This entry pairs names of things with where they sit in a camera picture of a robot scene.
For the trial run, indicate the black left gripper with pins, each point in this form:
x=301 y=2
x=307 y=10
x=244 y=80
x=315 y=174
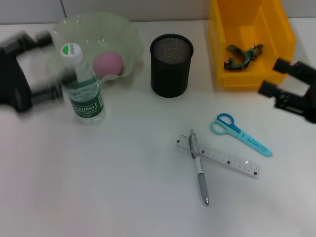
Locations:
x=12 y=81

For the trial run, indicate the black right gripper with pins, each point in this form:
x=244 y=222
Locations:
x=311 y=103

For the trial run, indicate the green plastic wrapper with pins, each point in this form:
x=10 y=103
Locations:
x=247 y=53

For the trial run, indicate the clear water bottle green label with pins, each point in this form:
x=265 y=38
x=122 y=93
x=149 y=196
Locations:
x=86 y=103

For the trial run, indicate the pink toy peach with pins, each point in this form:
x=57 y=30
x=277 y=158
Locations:
x=108 y=63

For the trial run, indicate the blue scissors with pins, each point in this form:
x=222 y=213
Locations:
x=254 y=144

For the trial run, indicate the clear plastic ruler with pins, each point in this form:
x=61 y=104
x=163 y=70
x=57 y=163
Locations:
x=234 y=163

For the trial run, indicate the black mesh pen holder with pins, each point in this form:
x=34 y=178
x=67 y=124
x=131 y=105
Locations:
x=170 y=74

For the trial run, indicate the grey white ballpoint pen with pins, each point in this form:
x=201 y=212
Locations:
x=200 y=172

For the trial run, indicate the translucent green wavy fruit plate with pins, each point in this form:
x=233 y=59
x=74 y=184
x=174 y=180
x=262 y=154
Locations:
x=111 y=32

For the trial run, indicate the yellow plastic bin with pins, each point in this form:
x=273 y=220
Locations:
x=247 y=81

